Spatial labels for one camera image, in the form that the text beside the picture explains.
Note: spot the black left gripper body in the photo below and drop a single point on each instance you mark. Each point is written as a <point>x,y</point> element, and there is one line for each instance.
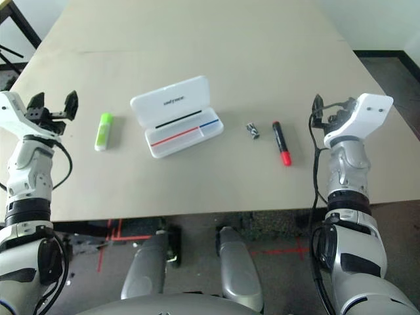
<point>46,119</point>

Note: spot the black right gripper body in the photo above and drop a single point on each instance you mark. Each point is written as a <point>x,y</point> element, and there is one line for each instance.
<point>338,118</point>

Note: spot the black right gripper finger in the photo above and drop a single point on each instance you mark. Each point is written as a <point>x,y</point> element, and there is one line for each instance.
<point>317,110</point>

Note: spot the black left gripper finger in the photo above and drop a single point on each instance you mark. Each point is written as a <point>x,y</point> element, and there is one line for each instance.
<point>71,105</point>
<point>36,101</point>

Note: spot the green white glue stick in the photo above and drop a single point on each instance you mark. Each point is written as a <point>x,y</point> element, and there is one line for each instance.
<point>104,131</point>

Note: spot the black marker with red cap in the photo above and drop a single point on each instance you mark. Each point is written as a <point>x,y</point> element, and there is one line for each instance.
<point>280,141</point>

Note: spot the white plastic pencil case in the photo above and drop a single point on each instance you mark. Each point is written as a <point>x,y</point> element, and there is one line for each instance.
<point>177,98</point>

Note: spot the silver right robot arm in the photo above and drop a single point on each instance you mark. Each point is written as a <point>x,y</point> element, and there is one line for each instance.
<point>351,170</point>

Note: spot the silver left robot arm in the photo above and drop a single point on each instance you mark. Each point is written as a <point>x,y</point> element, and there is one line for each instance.
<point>29,170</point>

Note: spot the black tripod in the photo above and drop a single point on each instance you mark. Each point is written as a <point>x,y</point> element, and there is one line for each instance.
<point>13,52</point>

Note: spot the dark speckled floor mat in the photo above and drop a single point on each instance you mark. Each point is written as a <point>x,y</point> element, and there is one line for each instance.
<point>262,226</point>

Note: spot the red floor tape lines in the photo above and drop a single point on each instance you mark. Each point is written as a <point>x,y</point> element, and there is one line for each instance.
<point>115,234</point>

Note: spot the red floor tape cross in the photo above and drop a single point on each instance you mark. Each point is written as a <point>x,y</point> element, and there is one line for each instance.
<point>300,251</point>

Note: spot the black stand foot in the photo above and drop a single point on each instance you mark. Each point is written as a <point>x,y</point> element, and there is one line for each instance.
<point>175,243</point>
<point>217,243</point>

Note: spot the silver robot left leg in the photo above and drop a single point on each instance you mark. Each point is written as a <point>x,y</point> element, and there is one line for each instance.
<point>144,262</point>

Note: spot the silver robot leg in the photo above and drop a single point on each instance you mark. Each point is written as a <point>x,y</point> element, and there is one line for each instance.
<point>144,262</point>
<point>236,269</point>

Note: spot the silver robot right leg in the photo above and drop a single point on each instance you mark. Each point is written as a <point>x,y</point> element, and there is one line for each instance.
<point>236,269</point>

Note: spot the grey robot torso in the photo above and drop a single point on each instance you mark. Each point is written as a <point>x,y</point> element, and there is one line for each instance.
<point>164,305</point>

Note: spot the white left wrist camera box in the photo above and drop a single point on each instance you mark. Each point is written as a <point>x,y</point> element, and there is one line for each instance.
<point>13,111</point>

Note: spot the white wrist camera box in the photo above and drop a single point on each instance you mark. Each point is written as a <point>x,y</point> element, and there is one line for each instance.
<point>13,111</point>
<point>364,115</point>

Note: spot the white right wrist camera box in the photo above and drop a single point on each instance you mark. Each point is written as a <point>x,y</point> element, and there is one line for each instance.
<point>364,115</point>

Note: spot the black metal table frame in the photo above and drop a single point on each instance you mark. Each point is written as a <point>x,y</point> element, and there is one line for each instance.
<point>29,29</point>

